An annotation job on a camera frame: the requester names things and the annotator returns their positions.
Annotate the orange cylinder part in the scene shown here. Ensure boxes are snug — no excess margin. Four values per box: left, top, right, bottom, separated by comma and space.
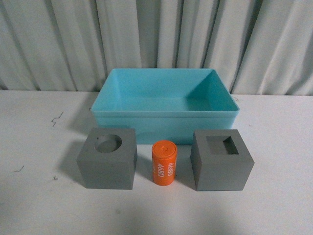
152, 140, 178, 186

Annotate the gray cube with round hole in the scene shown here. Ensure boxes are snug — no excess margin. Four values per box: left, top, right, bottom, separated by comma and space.
76, 128, 137, 190

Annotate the gray cube with square hole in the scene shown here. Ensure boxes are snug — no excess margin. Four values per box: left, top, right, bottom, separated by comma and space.
190, 129, 254, 191

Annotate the light blue plastic box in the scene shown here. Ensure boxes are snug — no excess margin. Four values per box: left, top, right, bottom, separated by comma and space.
91, 69, 240, 144

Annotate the white pleated curtain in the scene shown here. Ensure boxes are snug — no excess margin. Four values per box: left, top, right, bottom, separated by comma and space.
0, 0, 313, 95

